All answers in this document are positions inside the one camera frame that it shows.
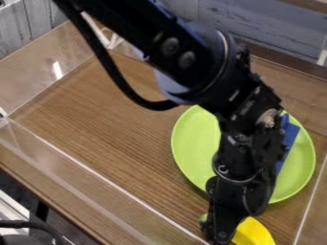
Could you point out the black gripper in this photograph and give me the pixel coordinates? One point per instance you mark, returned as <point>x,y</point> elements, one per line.
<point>237,197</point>

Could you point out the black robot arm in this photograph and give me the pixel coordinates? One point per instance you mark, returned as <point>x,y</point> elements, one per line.
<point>206,72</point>

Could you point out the clear acrylic front wall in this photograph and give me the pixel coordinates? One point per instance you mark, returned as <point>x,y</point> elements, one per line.
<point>111,214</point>

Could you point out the green plate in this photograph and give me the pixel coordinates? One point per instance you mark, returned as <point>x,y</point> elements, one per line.
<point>195,140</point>

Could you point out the clear acrylic corner bracket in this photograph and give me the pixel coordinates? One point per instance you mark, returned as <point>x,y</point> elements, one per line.
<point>110,38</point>

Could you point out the yellow toy banana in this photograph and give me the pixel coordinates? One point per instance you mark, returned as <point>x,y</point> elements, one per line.
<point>251,233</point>

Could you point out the blue star-shaped block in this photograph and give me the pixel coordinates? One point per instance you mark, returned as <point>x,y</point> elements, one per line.
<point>290,130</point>

